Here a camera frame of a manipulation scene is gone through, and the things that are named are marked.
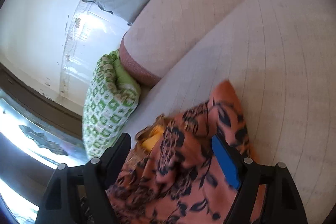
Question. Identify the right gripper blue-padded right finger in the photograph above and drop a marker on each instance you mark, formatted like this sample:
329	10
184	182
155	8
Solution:
271	187

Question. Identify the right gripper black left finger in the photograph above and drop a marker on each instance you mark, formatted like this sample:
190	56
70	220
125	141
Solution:
69	186

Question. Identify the orange black floral shirt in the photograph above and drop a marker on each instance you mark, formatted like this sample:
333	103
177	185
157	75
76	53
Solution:
180	181

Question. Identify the stained glass wooden door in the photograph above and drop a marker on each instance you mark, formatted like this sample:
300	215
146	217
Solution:
36	136

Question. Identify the green white checkered pillow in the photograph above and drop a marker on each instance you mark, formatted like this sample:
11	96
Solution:
111	98

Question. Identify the pink quilted mattress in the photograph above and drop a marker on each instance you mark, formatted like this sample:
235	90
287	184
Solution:
279	55

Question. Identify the pink bolster cushion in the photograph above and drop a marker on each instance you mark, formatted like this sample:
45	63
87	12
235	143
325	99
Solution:
164	31

